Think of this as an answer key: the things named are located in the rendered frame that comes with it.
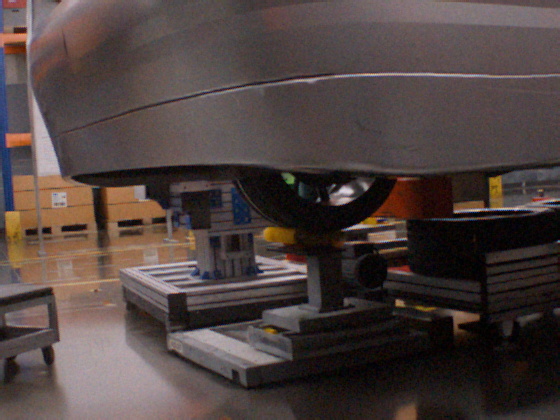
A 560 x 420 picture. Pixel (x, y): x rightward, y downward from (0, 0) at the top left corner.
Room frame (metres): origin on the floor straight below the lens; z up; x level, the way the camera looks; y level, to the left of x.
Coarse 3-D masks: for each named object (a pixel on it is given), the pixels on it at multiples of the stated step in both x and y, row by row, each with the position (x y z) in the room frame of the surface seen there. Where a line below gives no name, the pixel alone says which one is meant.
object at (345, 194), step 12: (360, 180) 3.31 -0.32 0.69; (372, 180) 3.23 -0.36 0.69; (324, 192) 3.35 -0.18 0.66; (336, 192) 3.38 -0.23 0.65; (348, 192) 3.30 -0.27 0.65; (360, 192) 3.22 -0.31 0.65; (312, 204) 3.10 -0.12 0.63; (324, 204) 3.26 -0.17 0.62; (336, 204) 3.19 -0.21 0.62; (348, 204) 3.17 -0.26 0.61
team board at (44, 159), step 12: (36, 108) 9.17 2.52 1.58; (36, 120) 9.17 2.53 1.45; (36, 132) 9.17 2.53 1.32; (36, 144) 9.16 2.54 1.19; (48, 144) 9.21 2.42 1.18; (36, 156) 9.16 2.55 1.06; (48, 156) 9.20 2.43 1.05; (36, 168) 9.15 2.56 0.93; (48, 168) 9.20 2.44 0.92; (36, 180) 9.15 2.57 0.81; (36, 192) 9.14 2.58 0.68; (36, 204) 9.15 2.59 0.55; (168, 216) 9.64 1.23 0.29; (168, 228) 9.64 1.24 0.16; (168, 240) 9.63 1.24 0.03
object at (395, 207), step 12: (408, 180) 3.47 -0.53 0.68; (420, 180) 3.39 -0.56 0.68; (432, 180) 3.42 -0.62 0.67; (444, 180) 3.44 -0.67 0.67; (396, 192) 3.54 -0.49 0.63; (408, 192) 3.47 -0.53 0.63; (420, 192) 3.39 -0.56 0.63; (432, 192) 3.42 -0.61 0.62; (444, 192) 3.45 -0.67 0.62; (384, 204) 3.63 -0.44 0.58; (396, 204) 3.55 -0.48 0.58; (408, 204) 3.47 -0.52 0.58; (420, 204) 3.40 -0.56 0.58; (432, 204) 3.42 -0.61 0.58; (444, 204) 3.44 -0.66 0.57; (372, 216) 3.72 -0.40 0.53; (384, 216) 3.63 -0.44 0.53; (396, 216) 3.55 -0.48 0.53; (408, 216) 3.48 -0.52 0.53; (420, 216) 3.40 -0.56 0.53; (432, 216) 3.41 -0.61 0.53; (444, 216) 3.44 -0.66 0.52
